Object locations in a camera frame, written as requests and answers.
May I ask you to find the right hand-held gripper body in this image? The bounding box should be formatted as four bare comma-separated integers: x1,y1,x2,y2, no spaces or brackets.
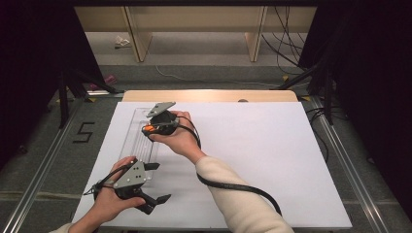
146,101,180,137

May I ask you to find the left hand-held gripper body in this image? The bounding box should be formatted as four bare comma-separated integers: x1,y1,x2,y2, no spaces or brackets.
112,158,148,200

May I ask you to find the clear plastic tray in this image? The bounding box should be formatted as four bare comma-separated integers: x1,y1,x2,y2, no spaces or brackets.
119,107,163,183

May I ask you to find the person's right hand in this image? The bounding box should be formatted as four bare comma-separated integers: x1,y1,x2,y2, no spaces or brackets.
148,110,207,165

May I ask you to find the person's left hand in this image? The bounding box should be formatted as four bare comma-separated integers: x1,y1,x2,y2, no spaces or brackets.
86,155,147,228

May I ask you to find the light wooden table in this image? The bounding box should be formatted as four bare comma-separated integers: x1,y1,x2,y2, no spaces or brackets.
121,89,299,104

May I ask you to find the pink object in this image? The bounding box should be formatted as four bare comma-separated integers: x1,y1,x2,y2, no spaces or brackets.
88,74,118,92

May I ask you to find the black metal stand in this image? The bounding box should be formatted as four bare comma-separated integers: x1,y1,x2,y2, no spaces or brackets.
57,62,124,130
271,59,335,126

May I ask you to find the crumpled white paper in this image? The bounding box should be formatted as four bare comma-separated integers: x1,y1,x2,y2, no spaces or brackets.
114,35,132,50

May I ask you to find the white board table cover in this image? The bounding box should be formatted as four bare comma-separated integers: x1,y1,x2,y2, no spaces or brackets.
71,101,354,229

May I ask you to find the beige wooden desk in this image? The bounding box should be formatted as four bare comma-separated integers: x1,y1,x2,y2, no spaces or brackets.
74,6,318,63

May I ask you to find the dark curtain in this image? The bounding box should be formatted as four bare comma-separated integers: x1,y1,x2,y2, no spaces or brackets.
0,0,105,171
296,0,412,222

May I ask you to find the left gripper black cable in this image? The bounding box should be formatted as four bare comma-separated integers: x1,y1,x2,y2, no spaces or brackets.
83,161,137,199

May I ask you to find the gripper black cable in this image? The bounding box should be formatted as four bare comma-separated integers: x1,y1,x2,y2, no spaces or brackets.
83,161,137,199
174,115,283,217

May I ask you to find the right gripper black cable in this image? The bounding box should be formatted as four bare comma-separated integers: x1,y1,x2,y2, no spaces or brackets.
174,115,283,217

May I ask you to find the aluminium floor rail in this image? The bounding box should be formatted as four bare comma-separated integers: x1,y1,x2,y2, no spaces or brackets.
1,96,86,233
309,96,391,233

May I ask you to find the bundle of black cables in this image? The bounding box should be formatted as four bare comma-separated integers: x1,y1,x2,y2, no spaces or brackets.
260,6,309,76

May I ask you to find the black floor cable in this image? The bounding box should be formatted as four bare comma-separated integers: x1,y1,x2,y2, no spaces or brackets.
305,106,330,164

